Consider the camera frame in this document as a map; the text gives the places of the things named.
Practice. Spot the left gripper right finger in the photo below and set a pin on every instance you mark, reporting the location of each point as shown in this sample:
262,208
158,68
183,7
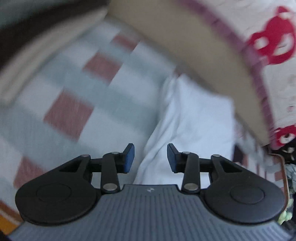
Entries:
190,165

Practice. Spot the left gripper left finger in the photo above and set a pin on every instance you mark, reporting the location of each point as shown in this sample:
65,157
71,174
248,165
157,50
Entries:
112,164

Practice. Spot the white long-sleeve shirt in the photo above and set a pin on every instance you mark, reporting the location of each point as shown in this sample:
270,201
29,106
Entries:
194,120

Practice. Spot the pile of dark clothes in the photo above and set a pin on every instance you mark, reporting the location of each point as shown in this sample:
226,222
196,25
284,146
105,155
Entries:
288,153

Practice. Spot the checkered floor rug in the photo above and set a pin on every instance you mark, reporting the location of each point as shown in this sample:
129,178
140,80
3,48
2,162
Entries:
95,96

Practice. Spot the light green garment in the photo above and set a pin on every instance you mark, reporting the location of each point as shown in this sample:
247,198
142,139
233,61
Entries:
287,214

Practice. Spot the cream folded garment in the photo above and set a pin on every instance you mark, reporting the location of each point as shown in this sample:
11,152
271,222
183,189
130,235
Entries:
22,66

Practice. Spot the dark brown folded garment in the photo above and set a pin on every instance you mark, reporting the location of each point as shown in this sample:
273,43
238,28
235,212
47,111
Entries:
17,35

